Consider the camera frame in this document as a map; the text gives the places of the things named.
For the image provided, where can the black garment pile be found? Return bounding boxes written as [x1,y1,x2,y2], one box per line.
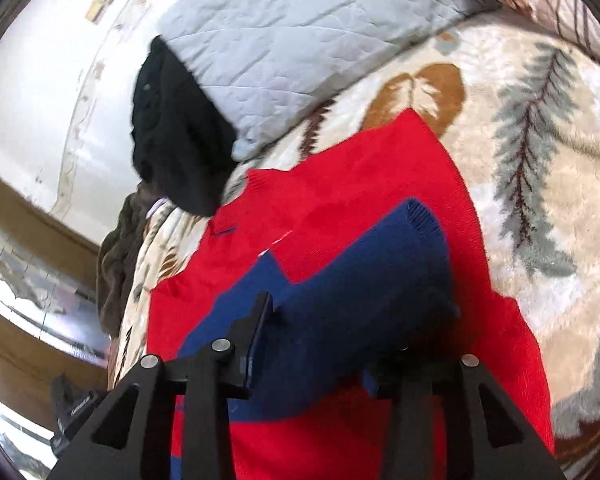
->
[131,37,236,217]

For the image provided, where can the light blue quilted pillow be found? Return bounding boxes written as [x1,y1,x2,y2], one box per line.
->
[158,0,494,162]

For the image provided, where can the brown fleece blanket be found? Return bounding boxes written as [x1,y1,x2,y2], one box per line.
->
[96,182,163,338]

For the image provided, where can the red and blue sweater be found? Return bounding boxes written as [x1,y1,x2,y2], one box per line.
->
[148,110,555,479]

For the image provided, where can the leaf pattern plush blanket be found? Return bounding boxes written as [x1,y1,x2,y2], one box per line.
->
[107,8,600,480]

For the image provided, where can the wooden door frame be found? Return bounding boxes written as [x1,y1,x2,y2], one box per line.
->
[0,179,110,429]

